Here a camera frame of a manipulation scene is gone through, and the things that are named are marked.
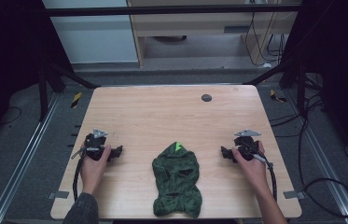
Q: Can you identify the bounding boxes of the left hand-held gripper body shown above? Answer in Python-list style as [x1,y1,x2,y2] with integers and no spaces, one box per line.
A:
[83,128,115,162]

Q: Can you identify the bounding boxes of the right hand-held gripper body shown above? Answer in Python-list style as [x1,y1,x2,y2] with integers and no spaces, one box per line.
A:
[232,129,262,162]

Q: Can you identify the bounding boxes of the dark green hooded garment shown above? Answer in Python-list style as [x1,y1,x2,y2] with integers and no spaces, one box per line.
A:
[151,141,203,219]

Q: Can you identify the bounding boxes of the person's left hand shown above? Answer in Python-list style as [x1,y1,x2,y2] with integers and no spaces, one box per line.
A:
[79,144,113,196]

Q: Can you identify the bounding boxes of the person's right hand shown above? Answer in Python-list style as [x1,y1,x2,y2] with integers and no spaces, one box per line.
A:
[230,140,271,195]

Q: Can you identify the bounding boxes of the yellow black striped tape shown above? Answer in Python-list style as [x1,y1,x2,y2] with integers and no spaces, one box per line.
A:
[269,89,288,104]
[70,91,83,109]

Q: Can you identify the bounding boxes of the black metal stand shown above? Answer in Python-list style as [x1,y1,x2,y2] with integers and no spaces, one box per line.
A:
[244,52,311,119]
[36,55,101,123]

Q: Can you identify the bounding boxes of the white cabinet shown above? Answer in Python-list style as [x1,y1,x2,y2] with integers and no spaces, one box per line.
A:
[41,0,140,65]

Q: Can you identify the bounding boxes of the light wooden desk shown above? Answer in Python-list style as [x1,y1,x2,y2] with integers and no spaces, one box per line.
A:
[126,0,302,69]

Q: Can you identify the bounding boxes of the black horizontal bar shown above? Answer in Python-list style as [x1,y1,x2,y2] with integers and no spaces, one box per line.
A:
[44,3,302,18]

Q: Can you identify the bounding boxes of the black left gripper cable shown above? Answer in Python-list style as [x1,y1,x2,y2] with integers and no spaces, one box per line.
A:
[71,147,88,202]

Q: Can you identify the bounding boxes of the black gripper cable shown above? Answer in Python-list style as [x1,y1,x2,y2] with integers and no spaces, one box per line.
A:
[251,148,279,202]
[71,147,88,202]

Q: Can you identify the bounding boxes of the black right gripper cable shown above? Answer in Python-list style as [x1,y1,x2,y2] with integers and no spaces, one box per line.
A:
[251,148,279,202]

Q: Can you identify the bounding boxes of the black floor cable loop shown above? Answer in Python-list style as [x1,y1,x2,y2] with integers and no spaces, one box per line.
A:
[268,92,348,219]

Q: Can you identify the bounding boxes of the grey metal table bracket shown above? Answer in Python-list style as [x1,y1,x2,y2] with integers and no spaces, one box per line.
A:
[47,190,70,201]
[283,190,306,201]

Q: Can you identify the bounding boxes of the aluminium floor rail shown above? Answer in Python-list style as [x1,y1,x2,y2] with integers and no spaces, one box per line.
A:
[283,88,348,224]
[0,91,62,224]

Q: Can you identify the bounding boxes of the thin black floor cable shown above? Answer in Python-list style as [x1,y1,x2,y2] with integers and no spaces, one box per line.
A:
[0,105,23,127]

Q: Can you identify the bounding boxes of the black hanging cables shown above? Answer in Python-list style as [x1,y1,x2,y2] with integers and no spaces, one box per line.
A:
[244,11,287,67]

